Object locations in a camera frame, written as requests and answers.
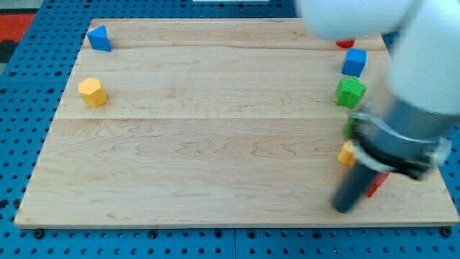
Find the yellow hexagon block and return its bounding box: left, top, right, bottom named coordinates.
left=78, top=78, right=107, bottom=108

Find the red block behind stick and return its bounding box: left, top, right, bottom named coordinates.
left=365, top=172, right=389, bottom=198

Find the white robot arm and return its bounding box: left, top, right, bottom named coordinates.
left=297, top=0, right=459, bottom=213

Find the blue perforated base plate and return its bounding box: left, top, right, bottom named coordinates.
left=1, top=0, right=459, bottom=258

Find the yellow block behind arm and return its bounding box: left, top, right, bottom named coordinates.
left=338, top=140, right=356, bottom=166

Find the blue cube block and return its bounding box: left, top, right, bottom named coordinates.
left=341, top=48, right=367, bottom=77

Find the dark cylindrical pusher stick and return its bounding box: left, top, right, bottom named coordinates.
left=332, top=162, right=378, bottom=213

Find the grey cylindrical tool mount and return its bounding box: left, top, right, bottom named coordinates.
left=350, top=97, right=459, bottom=180

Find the wooden board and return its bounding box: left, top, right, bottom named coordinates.
left=15, top=19, right=459, bottom=229

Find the blue triangle block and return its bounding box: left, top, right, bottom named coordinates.
left=87, top=25, right=111, bottom=52

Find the green block behind arm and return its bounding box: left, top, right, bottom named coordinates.
left=343, top=114, right=355, bottom=140

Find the green star block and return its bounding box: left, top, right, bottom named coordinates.
left=335, top=77, right=367, bottom=109

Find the red round block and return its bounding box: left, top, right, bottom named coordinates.
left=335, top=39, right=356, bottom=49

